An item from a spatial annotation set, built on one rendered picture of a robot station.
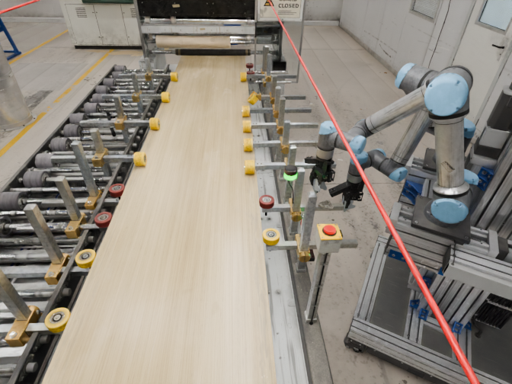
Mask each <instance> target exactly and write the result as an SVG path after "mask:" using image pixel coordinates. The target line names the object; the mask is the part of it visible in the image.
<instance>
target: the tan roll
mask: <svg viewBox="0 0 512 384"><path fill-rule="evenodd" d="M147 43H156V46H157V47H158V48H231V44H254V40H230V36H178V35H156V37H155V40H147Z"/></svg>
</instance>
